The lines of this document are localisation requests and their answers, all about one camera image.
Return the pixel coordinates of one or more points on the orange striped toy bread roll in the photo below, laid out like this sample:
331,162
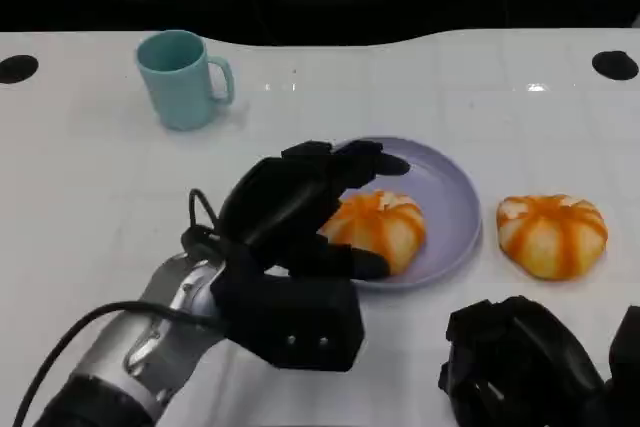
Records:
550,237
385,232

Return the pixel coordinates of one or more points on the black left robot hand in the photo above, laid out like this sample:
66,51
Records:
280,212

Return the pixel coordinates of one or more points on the black table grommet hole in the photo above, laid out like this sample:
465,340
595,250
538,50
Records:
17,68
615,64

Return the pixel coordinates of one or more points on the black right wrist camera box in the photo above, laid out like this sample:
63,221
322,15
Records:
626,367

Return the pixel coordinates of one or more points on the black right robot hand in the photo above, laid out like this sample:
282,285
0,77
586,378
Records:
525,362

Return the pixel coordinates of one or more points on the pale green mug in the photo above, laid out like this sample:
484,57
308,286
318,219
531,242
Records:
175,89

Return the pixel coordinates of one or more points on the lilac plate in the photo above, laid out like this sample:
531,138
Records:
450,207

